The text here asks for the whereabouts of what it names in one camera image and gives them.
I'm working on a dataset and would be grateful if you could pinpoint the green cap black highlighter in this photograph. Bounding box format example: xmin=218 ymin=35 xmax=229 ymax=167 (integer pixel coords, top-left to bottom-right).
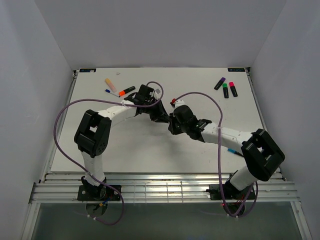
xmin=222 ymin=83 xmax=229 ymax=99

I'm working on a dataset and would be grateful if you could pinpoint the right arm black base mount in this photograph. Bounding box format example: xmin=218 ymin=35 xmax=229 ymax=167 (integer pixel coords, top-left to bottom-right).
xmin=205 ymin=184 xmax=256 ymax=200

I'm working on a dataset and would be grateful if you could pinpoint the purple cap black highlighter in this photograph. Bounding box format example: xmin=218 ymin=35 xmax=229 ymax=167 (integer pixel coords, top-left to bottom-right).
xmin=214 ymin=77 xmax=226 ymax=91

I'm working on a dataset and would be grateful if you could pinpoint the peach pastel highlighter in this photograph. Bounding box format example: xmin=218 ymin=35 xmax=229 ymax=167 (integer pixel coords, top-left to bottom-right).
xmin=105 ymin=78 xmax=117 ymax=93

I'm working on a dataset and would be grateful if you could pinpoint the pink cap black highlighter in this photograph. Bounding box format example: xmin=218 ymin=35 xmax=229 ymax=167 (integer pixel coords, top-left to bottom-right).
xmin=229 ymin=81 xmax=238 ymax=98

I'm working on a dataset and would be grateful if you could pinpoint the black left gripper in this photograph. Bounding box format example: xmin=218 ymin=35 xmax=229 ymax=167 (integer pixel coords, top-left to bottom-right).
xmin=143 ymin=98 xmax=170 ymax=123

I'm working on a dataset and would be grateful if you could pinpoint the orange cap black highlighter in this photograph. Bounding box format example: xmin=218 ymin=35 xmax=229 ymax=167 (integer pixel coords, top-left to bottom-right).
xmin=118 ymin=86 xmax=136 ymax=97

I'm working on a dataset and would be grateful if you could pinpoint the right blue corner label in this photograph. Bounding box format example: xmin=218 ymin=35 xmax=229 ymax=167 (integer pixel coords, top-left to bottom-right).
xmin=227 ymin=67 xmax=246 ymax=73

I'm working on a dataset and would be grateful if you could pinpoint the light blue cap black highlighter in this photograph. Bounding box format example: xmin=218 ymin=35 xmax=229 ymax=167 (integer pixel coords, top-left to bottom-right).
xmin=227 ymin=148 xmax=243 ymax=157

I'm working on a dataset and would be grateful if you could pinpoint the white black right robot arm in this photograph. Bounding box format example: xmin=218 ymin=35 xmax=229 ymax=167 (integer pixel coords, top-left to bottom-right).
xmin=168 ymin=103 xmax=285 ymax=199

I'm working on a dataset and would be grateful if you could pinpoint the left blue corner label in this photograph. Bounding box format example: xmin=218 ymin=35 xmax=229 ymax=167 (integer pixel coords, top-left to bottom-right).
xmin=79 ymin=68 xmax=97 ymax=73

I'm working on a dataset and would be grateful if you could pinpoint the small blue cap white marker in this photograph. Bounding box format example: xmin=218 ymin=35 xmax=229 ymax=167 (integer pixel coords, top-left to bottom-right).
xmin=105 ymin=89 xmax=121 ymax=98

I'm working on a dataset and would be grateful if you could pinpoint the blue corner label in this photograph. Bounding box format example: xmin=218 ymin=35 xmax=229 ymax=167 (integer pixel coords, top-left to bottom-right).
xmin=227 ymin=67 xmax=246 ymax=73
xmin=79 ymin=68 xmax=97 ymax=73

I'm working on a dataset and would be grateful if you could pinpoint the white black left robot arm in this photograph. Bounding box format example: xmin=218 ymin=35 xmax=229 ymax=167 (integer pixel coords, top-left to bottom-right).
xmin=74 ymin=84 xmax=170 ymax=200

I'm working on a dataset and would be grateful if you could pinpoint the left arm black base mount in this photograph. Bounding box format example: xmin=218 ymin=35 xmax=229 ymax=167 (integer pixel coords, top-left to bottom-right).
xmin=77 ymin=176 xmax=121 ymax=202

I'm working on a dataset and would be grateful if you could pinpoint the aluminium frame rail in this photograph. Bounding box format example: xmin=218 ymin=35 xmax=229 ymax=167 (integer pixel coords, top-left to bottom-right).
xmin=29 ymin=172 xmax=300 ymax=204

